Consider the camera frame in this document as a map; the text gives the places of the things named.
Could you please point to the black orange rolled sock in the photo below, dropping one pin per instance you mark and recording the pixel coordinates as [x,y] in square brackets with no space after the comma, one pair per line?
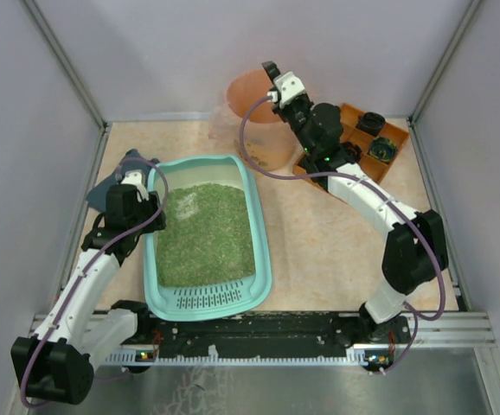
[353,149]

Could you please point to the green cat litter pellets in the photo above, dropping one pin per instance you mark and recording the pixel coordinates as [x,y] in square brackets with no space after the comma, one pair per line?
[207,239]

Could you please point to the folded dark grey cloth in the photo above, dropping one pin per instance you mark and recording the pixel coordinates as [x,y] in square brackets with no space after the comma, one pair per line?
[96,197]

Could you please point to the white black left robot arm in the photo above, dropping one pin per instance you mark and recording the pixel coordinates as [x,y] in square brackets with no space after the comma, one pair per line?
[57,363]

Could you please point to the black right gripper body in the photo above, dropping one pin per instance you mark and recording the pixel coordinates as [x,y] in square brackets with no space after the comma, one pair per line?
[292,106]

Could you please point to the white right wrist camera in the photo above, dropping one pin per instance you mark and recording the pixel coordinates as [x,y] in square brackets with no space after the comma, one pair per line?
[286,88]

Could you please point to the orange wooden compartment tray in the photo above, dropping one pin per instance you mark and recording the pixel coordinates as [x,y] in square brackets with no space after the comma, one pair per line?
[333,136]

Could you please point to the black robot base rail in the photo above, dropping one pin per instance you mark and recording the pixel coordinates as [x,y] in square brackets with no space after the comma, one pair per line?
[282,339]

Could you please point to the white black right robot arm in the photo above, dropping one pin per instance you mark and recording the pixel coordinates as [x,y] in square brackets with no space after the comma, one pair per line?
[415,243]

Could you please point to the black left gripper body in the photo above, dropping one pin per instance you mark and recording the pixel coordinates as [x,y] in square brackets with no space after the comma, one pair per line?
[153,212]

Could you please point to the aluminium frame rail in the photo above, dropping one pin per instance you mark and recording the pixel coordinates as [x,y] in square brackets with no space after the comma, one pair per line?
[453,329]

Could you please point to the blue yellow rolled sock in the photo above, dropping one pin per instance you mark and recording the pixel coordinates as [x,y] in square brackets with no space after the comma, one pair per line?
[383,150]

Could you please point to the orange bin with plastic liner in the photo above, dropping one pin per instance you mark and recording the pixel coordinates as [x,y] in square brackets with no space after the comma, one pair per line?
[269,141]

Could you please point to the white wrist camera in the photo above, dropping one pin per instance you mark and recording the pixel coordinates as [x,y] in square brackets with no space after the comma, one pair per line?
[286,88]
[137,179]

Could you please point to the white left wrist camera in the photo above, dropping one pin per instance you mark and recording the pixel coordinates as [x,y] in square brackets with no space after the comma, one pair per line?
[137,179]

